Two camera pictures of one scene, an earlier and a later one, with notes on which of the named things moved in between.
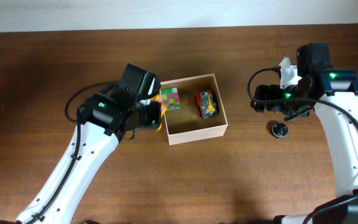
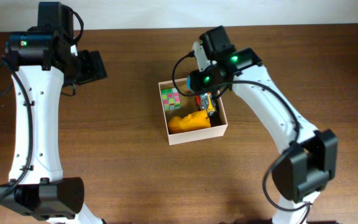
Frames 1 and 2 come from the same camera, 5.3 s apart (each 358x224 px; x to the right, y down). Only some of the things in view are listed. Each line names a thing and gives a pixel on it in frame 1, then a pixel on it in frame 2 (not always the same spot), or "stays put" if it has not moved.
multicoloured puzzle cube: x=171 y=99 stays put
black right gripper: x=272 y=91 -> x=197 y=84
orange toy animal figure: x=157 y=98 -> x=194 y=121
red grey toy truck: x=206 y=104 stays put
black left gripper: x=155 y=113 -> x=93 y=66
